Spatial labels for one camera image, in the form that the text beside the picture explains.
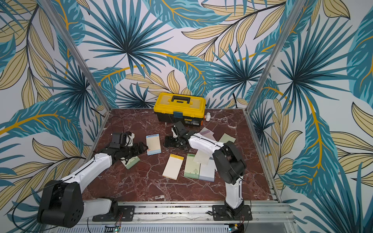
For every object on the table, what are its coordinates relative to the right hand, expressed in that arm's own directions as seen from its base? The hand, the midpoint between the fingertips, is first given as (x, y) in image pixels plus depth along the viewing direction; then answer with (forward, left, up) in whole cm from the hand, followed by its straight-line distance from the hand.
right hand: (167, 143), depth 91 cm
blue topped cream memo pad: (+4, +10, -6) cm, 12 cm away
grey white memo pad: (-16, -25, -9) cm, 30 cm away
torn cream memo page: (-7, -22, -7) cm, 24 cm away
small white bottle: (+25, -29, -4) cm, 39 cm away
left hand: (-5, +14, +1) cm, 15 cm away
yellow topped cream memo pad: (-12, -4, -7) cm, 15 cm away
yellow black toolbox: (+23, -5, +8) cm, 25 cm away
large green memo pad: (-14, -15, -7) cm, 22 cm away
